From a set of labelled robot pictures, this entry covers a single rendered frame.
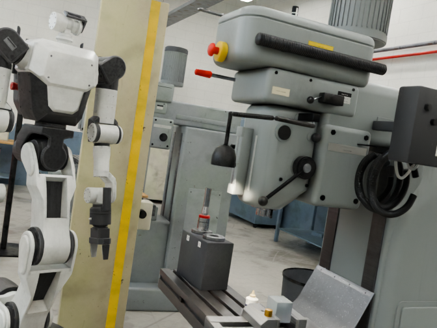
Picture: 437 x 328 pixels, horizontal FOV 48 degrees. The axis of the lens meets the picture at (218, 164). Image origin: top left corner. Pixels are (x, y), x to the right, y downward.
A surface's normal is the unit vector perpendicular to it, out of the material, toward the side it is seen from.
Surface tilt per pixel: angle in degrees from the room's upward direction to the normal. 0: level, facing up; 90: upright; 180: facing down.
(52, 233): 66
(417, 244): 88
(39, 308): 30
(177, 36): 90
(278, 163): 90
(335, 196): 90
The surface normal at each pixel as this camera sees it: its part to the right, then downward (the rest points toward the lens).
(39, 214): -0.72, -0.07
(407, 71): -0.90, -0.11
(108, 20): 0.40, 0.11
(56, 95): 0.68, 0.15
